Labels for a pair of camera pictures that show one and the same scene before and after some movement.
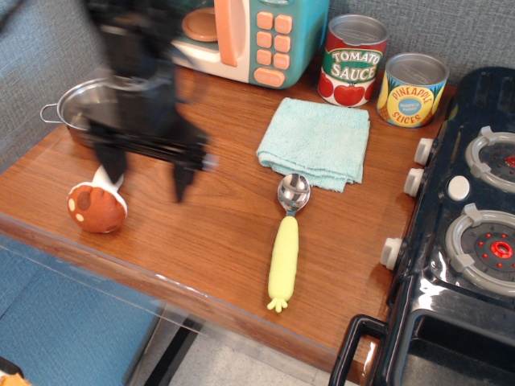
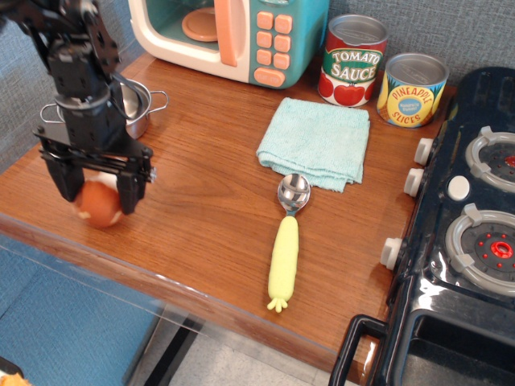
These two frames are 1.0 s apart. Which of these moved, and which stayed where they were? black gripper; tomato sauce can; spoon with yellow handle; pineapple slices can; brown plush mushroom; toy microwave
Moved: brown plush mushroom; black gripper
Stayed: pineapple slices can; tomato sauce can; spoon with yellow handle; toy microwave
